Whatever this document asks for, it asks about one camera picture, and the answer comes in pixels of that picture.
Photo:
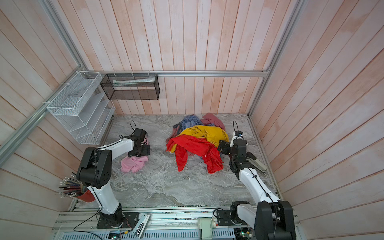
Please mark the yellow cloth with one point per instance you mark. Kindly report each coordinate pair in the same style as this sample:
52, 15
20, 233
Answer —
212, 135

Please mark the white wire mesh shelf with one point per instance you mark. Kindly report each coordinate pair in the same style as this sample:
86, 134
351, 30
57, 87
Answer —
83, 112

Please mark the dark brown cloth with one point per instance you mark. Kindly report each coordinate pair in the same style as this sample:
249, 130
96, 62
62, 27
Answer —
175, 132

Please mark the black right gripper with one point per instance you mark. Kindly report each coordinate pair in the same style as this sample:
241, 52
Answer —
227, 146

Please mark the black wire mesh basket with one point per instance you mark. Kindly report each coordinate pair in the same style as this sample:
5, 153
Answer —
126, 87

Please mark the red cloth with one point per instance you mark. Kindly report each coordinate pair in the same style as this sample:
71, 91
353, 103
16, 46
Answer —
183, 144

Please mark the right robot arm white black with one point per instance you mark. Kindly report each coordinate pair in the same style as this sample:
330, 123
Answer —
272, 218

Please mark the maroon cloth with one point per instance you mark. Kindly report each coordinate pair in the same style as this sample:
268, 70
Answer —
210, 119

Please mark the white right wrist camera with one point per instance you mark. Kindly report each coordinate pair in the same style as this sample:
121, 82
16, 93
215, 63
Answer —
236, 135

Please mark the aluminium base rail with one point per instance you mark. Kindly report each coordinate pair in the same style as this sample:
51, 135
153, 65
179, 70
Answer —
163, 223

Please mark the horizontal aluminium frame rail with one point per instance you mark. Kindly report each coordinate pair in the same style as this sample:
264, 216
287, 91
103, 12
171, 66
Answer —
237, 73

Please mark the blue plaid shirt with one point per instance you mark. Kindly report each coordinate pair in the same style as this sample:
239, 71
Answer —
188, 122

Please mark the pink cloth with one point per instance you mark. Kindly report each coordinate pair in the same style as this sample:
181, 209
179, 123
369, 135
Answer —
134, 164

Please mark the left aluminium frame rail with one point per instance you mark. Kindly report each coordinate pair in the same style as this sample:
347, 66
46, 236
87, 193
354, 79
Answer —
21, 134

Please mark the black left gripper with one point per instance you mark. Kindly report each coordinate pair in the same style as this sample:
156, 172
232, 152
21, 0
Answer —
147, 151

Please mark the red pencil cup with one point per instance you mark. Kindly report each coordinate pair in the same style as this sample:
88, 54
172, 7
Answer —
87, 197

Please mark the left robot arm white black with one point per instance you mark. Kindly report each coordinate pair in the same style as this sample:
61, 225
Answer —
95, 172

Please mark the bundle of coloured pencils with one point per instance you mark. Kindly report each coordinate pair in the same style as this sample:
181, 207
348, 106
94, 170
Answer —
71, 187

